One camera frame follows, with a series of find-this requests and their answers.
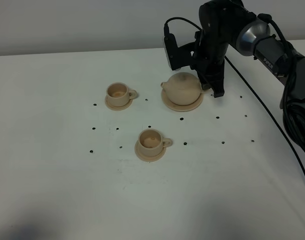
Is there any beige far teacup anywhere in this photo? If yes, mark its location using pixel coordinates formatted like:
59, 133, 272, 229
106, 82, 138, 108

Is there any beige ceramic teapot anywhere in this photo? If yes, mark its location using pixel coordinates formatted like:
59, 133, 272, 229
160, 72, 204, 106

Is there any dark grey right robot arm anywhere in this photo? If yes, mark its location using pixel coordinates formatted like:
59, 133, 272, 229
193, 0, 305, 152

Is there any beige teapot saucer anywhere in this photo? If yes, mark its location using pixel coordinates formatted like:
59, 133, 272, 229
161, 90, 204, 112

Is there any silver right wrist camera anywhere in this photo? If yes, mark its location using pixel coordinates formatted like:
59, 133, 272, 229
163, 33, 181, 71

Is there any beige cup saucer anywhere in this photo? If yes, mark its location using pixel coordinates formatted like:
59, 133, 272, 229
134, 141, 166, 162
104, 96, 133, 111

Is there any beige near cup saucer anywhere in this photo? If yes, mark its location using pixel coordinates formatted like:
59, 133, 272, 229
134, 141, 166, 162

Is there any beige far cup saucer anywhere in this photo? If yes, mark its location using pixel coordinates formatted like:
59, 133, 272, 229
104, 96, 133, 111

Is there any beige near teacup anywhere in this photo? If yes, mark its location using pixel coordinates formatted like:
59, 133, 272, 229
137, 128, 173, 157

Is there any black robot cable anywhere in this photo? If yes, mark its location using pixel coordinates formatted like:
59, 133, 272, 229
163, 16, 305, 193

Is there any beige teacup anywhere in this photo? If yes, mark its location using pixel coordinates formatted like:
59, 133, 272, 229
137, 128, 173, 157
106, 82, 138, 108

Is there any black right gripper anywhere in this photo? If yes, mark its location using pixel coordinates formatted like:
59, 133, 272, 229
178, 0, 257, 99

